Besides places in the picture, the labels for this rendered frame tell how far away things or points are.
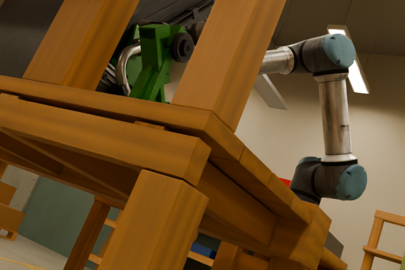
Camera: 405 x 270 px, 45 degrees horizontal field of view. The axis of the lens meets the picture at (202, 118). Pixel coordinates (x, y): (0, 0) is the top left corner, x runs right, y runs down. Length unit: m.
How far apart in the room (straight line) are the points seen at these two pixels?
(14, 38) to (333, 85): 0.98
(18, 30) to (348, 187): 1.10
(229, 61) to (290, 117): 6.97
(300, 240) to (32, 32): 0.92
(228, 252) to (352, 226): 5.38
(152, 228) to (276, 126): 7.06
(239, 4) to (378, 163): 6.35
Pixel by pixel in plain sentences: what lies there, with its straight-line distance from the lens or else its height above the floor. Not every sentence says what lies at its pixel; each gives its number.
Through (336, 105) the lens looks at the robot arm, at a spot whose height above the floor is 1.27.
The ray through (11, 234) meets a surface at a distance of 8.14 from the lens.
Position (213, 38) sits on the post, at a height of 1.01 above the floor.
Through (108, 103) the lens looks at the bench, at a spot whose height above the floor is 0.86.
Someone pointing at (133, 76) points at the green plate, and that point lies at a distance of 1.51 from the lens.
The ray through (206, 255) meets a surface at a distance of 6.93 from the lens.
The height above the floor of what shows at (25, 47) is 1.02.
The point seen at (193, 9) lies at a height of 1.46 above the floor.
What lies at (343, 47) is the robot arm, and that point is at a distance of 1.60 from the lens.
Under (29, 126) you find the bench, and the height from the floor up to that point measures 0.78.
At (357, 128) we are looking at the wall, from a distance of 7.41.
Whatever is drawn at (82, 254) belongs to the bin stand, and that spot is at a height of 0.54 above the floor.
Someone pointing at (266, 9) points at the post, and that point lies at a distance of 0.90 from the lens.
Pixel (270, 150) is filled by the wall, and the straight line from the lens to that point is 7.63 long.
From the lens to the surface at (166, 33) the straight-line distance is 1.19.
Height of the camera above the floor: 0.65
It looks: 16 degrees up
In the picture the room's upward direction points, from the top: 22 degrees clockwise
